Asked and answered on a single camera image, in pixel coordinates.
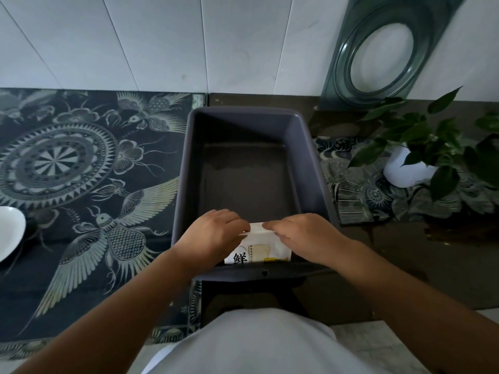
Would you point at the person's right hand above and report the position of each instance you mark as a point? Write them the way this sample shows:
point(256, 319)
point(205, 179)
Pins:
point(312, 239)

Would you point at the person's left hand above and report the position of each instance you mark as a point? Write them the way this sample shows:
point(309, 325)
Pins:
point(208, 237)

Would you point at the person's right fingers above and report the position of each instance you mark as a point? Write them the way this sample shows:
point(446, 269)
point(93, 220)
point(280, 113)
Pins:
point(278, 228)

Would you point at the person's left fingers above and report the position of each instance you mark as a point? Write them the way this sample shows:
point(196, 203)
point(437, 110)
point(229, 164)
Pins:
point(236, 227)

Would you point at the white printed packet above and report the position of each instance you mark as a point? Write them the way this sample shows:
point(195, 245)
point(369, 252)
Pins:
point(262, 245)

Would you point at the person's right forearm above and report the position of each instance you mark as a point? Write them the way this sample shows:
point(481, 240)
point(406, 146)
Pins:
point(413, 307)

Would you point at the person's left forearm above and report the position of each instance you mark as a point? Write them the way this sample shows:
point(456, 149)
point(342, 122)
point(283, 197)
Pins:
point(117, 315)

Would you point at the grey plastic bin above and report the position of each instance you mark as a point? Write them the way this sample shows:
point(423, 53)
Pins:
point(245, 167)

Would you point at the dark patterned crumpled cloth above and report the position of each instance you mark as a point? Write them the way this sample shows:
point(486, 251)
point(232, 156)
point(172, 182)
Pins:
point(362, 190)

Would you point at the person's white shirt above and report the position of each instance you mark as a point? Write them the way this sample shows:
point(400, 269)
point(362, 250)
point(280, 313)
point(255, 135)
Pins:
point(253, 346)

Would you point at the white plant pot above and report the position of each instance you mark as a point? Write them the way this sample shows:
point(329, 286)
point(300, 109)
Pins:
point(405, 173)

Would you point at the dark patterned bird cloth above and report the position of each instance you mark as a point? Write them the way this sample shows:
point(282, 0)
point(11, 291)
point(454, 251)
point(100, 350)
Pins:
point(78, 183)

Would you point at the green leafy plant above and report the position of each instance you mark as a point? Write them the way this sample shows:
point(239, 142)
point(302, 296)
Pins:
point(417, 134)

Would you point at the glass panel with round hole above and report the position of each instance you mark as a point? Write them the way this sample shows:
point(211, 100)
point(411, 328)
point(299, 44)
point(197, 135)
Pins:
point(343, 73)

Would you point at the white plate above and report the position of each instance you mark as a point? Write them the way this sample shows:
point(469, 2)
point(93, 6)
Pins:
point(9, 231)

